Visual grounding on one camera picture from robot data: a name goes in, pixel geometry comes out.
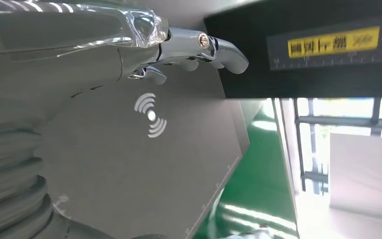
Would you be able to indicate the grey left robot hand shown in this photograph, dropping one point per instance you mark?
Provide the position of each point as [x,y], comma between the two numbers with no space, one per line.
[62,59]

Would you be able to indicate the grey plastic mailer package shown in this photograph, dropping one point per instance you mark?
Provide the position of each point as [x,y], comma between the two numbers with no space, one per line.
[253,235]

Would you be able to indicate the black inbound scanner machine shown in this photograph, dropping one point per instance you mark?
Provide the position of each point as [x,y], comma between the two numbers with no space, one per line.
[128,171]

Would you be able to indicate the yellow warning label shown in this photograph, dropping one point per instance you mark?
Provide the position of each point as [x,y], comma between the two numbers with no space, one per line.
[336,43]

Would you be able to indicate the grey window frame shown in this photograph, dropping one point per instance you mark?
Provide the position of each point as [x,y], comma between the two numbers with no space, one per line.
[342,121]

